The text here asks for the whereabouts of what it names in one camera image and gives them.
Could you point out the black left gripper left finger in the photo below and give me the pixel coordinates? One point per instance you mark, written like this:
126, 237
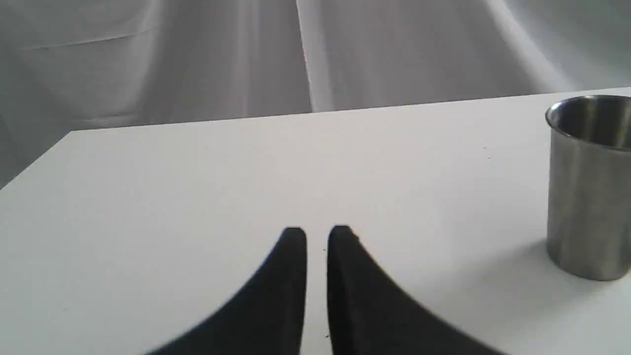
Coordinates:
265, 317

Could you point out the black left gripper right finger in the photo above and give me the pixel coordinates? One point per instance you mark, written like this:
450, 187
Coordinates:
369, 314

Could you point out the stainless steel cup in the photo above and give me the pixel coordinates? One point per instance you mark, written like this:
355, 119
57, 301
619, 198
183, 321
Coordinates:
589, 199

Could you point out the white backdrop cloth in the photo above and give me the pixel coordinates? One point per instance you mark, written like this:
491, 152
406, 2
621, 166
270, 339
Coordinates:
91, 64

